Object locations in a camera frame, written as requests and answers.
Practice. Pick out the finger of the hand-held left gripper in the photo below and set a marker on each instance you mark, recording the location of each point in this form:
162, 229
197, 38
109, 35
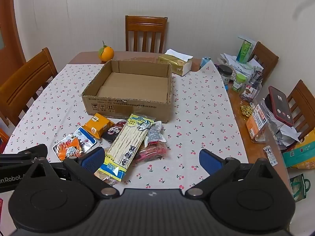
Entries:
27, 152

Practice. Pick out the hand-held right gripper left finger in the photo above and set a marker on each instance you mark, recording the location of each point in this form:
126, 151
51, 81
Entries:
92, 159

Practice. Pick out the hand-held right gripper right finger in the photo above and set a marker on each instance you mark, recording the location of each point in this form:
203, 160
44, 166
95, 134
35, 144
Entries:
206, 161

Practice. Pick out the white blue snack packet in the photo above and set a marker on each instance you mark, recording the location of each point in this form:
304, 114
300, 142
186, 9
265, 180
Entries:
82, 136

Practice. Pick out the red orange snack packet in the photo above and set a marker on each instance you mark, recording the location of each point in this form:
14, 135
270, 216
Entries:
66, 148

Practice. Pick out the large black red snack packet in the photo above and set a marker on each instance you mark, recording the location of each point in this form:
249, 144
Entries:
113, 130

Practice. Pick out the long yellow snack packet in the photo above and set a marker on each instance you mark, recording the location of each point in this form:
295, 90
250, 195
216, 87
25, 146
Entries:
128, 142

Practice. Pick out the red clear snack packet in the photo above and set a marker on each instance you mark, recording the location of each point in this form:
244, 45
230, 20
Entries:
150, 152

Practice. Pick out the small clear snack packet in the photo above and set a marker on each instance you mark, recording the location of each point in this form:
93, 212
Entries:
155, 134

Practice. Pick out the cardboard box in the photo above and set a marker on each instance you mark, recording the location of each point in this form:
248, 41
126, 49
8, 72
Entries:
128, 108

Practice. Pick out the cherry print tablecloth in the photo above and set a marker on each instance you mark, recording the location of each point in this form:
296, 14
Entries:
209, 118

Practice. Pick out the orange label clear box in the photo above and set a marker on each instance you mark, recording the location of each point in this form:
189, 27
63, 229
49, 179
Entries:
256, 123

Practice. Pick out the gold ornament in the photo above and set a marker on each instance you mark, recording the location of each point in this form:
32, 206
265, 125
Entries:
247, 110

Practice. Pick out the wooden chair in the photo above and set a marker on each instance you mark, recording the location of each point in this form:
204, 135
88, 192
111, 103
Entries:
146, 23
267, 59
27, 73
301, 95

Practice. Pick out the clear jar red label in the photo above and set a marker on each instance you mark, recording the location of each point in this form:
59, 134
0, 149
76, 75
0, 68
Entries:
249, 91

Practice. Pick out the green lid small jar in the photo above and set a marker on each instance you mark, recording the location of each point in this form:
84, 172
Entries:
238, 83

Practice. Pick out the crumpled white paper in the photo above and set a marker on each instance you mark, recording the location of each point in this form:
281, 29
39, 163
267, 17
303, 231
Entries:
286, 135

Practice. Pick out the dark lid glass jar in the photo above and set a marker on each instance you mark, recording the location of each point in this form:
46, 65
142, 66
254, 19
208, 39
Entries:
225, 75

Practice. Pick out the red smartphone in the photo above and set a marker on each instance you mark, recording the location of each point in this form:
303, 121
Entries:
280, 105

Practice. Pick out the yellow paper bag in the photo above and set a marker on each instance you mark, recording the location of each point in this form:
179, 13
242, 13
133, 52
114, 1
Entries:
300, 154

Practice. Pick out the light blue plastic object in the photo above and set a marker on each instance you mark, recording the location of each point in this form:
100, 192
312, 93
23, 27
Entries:
205, 62

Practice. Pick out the pile of white papers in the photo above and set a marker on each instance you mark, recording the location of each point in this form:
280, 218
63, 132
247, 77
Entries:
232, 60

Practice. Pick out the yellow tissue box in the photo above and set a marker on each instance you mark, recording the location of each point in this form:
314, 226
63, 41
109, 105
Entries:
172, 62

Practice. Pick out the orange tangerine with leaf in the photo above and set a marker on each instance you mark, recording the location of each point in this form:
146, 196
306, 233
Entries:
107, 52

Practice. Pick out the green white carton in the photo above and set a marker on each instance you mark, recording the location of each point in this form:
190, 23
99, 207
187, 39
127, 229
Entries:
244, 51

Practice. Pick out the wooden door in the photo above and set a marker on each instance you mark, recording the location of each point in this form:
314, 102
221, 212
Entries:
7, 29

